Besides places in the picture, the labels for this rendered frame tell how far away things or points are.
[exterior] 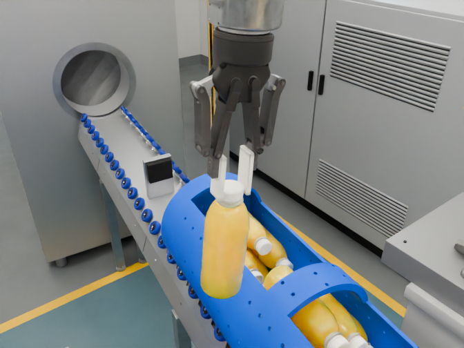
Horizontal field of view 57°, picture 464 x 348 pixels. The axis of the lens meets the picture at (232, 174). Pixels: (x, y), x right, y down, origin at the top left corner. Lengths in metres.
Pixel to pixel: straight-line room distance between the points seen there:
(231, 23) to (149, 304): 2.08
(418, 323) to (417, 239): 0.22
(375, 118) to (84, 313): 1.87
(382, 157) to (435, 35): 0.69
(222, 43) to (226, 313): 0.56
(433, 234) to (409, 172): 1.15
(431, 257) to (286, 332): 0.54
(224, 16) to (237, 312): 0.56
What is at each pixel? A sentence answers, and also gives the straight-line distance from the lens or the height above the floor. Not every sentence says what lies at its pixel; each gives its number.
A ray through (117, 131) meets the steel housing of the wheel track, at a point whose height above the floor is 0.93.
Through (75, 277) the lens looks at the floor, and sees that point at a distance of 2.71.
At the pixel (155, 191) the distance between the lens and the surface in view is 1.57.
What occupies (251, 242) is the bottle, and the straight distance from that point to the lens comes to 1.07.
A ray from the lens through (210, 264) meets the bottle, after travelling 0.68.
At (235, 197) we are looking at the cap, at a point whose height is 1.46.
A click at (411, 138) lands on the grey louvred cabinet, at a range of 2.33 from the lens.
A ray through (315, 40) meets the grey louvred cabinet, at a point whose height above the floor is 1.19.
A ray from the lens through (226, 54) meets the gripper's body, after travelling 0.52.
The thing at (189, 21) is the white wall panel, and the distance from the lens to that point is 5.92.
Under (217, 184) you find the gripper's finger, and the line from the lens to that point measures 0.60.
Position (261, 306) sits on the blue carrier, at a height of 1.20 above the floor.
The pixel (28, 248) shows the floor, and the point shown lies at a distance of 3.02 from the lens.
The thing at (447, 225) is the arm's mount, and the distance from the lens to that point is 1.33.
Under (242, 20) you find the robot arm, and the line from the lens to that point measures 0.50.
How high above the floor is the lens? 1.82
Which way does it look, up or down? 32 degrees down
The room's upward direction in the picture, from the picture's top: straight up
